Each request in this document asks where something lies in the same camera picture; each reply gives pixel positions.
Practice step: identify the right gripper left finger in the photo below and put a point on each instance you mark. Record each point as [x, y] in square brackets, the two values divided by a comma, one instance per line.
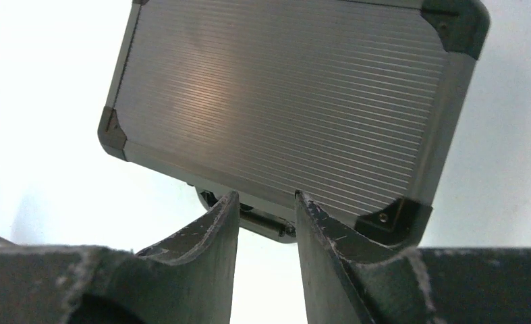
[185, 278]

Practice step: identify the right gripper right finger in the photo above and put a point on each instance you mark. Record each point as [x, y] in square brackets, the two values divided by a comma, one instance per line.
[348, 278]

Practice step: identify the black poker set case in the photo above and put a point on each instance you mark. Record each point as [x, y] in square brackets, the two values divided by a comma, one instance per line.
[353, 102]

